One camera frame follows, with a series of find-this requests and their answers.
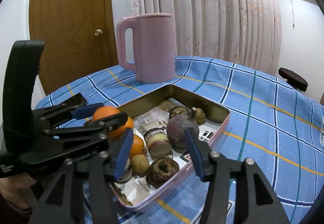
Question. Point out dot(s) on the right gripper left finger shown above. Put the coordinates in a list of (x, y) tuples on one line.
[(62, 202)]

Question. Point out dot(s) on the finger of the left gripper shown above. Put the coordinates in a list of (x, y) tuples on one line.
[(94, 128), (75, 107)]

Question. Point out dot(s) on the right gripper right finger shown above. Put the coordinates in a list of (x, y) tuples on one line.
[(255, 201)]

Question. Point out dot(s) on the orange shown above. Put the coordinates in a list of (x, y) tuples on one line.
[(107, 111), (138, 146)]

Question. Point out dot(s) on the cut striped yam chunk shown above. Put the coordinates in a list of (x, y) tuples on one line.
[(157, 142)]

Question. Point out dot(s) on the purple round turnip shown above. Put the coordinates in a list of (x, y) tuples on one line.
[(176, 128)]

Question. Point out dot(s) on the green kiwi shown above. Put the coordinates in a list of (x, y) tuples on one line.
[(140, 164), (199, 116)]

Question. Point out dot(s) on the person left hand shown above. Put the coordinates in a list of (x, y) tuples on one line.
[(11, 190)]

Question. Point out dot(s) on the printed paper sheet in tin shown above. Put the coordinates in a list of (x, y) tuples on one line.
[(137, 193)]

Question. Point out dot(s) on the pink metal tin box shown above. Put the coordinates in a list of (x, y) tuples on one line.
[(157, 95)]

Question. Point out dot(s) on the brass door knob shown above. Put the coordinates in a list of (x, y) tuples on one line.
[(98, 32)]

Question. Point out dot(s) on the blue plaid tablecloth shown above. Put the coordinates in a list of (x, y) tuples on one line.
[(270, 122)]

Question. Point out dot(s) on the wooden door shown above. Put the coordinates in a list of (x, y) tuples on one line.
[(72, 50)]

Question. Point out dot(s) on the pink plastic pitcher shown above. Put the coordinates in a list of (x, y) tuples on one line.
[(154, 47)]

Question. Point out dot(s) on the dark round stool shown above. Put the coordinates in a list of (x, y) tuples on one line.
[(293, 79)]

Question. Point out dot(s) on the pink floral curtain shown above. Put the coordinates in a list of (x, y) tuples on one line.
[(246, 32)]

